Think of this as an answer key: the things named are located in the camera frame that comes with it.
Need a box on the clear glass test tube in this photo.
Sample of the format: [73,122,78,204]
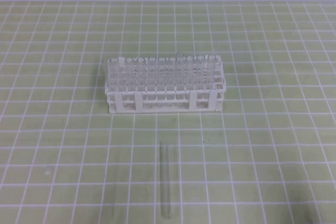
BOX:
[159,142,172,219]

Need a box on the green grid tablecloth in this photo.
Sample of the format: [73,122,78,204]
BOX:
[1,2,335,223]

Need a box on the white test tube rack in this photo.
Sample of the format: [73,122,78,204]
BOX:
[103,55,226,113]

